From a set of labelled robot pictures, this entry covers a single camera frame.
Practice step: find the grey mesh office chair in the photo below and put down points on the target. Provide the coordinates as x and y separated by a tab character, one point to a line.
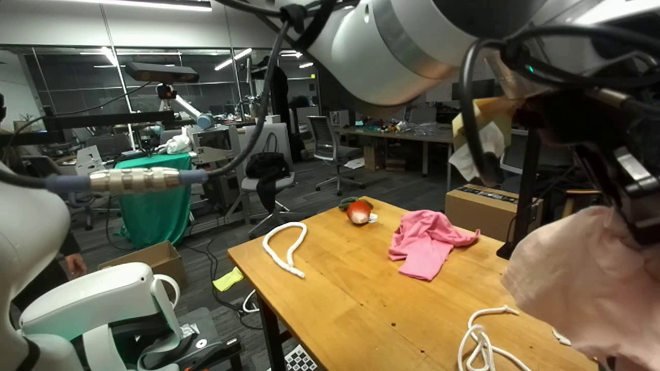
322	136

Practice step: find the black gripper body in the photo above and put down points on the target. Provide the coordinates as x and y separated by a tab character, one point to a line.
584	123

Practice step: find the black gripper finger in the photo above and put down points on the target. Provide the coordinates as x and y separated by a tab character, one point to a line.
639	191

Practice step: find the long background desk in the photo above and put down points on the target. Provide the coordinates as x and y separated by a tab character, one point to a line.
404	135

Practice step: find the checkerboard calibration sheet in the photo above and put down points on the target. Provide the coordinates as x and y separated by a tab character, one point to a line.
297	358

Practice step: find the black camera bar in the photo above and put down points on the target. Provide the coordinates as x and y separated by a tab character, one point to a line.
162	71

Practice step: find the red radish plush toy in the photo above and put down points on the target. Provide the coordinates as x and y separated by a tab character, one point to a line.
359	210

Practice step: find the yellow paper note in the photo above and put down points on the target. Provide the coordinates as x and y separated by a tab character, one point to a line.
228	279

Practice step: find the pink cloth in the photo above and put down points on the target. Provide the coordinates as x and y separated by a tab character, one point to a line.
426	239

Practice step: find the large brown cardboard box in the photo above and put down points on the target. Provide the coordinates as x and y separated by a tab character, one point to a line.
488	208

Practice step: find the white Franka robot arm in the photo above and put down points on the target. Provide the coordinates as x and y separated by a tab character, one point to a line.
413	42

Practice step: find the wooden stool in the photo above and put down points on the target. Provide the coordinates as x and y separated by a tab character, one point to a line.
584	196

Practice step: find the small open cardboard box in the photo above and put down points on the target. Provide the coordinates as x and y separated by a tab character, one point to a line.
147	258

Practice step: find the black vertical stand pole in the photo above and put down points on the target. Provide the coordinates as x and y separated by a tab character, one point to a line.
526	198

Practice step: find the person in dark clothing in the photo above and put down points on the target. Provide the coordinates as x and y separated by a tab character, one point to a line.
59	268

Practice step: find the green cloth cover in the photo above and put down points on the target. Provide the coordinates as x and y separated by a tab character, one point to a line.
156	207

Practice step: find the black office chair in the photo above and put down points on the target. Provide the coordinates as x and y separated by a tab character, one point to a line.
268	175

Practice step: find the pale printed fabric bag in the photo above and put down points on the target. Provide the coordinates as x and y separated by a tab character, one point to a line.
591	289

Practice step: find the person's bare hand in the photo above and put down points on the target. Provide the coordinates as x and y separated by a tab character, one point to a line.
73	264

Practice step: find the white paper sign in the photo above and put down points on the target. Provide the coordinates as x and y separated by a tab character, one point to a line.
90	156

